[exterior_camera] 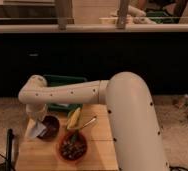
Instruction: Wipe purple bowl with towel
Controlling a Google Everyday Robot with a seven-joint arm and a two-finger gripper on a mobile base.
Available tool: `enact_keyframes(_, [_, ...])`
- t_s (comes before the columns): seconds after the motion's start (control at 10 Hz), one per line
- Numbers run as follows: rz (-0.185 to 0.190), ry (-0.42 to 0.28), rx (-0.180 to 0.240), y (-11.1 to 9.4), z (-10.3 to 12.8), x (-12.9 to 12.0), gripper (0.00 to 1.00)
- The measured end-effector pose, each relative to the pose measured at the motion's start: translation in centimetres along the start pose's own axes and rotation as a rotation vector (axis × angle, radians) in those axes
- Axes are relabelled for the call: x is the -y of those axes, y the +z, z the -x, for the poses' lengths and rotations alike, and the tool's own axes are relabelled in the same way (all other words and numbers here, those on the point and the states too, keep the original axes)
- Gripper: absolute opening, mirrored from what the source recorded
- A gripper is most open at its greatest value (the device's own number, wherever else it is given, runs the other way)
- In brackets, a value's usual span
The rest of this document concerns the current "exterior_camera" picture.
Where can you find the metal spoon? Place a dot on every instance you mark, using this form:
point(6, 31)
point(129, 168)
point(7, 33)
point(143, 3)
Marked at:
point(87, 123)

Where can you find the dark purple bowl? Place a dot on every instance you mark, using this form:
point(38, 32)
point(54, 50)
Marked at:
point(52, 128)

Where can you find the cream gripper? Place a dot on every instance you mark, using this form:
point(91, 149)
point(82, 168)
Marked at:
point(36, 112)

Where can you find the white towel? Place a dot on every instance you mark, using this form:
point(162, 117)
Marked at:
point(35, 130)

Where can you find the black stand pole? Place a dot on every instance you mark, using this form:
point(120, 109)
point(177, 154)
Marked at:
point(10, 137)

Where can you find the orange bowl with food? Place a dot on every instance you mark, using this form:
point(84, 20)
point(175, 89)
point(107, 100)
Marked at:
point(72, 147)

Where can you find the wooden cutting board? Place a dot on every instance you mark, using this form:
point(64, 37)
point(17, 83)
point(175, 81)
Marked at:
point(39, 155)

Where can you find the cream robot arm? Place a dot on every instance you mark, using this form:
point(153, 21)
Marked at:
point(130, 109)

